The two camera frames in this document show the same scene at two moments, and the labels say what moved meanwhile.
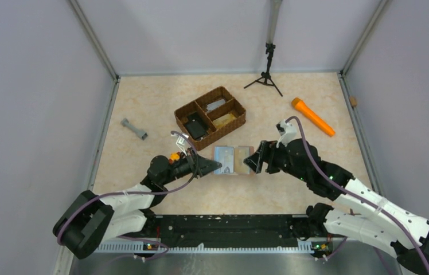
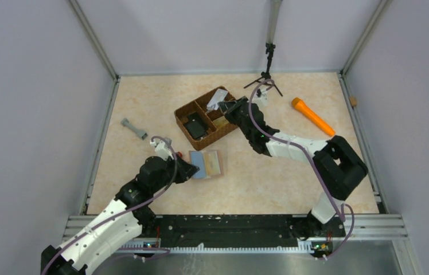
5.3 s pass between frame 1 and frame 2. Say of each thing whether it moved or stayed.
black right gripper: moved
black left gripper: stayed
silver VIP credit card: moved
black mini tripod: stayed
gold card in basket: stayed
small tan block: stayed
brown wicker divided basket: stayed
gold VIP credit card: moved
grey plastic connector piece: stayed
